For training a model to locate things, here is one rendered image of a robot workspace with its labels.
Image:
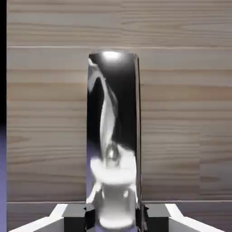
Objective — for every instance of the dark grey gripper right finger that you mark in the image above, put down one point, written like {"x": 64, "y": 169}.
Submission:
{"x": 157, "y": 221}

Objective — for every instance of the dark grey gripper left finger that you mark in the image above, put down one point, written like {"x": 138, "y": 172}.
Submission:
{"x": 72, "y": 221}

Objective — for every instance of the light wood cabinet door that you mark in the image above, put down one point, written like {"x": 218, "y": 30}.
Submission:
{"x": 181, "y": 117}
{"x": 27, "y": 213}

